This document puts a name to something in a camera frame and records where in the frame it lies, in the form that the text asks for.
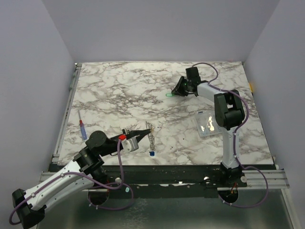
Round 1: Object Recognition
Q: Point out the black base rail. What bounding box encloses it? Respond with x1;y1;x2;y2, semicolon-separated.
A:
91;165;247;198

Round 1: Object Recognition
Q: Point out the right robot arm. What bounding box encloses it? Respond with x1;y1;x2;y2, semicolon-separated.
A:
171;66;247;187

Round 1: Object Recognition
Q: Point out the blue red screwdriver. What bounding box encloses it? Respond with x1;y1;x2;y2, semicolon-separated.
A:
78;110;87;140

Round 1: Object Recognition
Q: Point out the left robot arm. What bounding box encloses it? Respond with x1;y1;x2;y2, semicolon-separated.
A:
9;129;151;229

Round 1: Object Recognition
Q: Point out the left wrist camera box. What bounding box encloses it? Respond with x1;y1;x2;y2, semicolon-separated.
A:
122;137;139;153

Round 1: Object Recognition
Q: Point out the clear plastic parts box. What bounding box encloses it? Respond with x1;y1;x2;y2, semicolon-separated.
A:
195;111;222;138

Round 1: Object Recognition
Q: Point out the aluminium frame rail left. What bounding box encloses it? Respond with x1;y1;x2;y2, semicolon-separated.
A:
51;63;82;164

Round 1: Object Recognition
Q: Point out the aluminium frame rail front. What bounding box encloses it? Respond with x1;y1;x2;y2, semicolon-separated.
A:
241;170;290;189

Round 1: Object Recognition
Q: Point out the metal keyring chain with plate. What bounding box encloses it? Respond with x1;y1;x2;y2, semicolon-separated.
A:
144;120;157;157

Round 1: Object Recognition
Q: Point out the aluminium frame rail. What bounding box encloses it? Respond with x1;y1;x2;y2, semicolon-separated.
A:
51;63;82;164
241;170;290;189

